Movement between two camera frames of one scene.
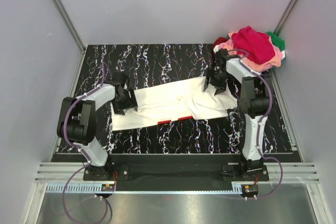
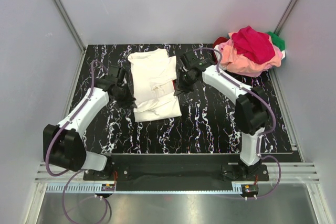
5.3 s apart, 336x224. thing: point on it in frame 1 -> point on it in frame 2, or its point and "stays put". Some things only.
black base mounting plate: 175,168 stays put
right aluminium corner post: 292,3 stays put
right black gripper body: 217,79 -> 185,83
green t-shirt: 277,41 stays put
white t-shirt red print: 183,100 -> 153,73
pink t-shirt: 229,44 stays put
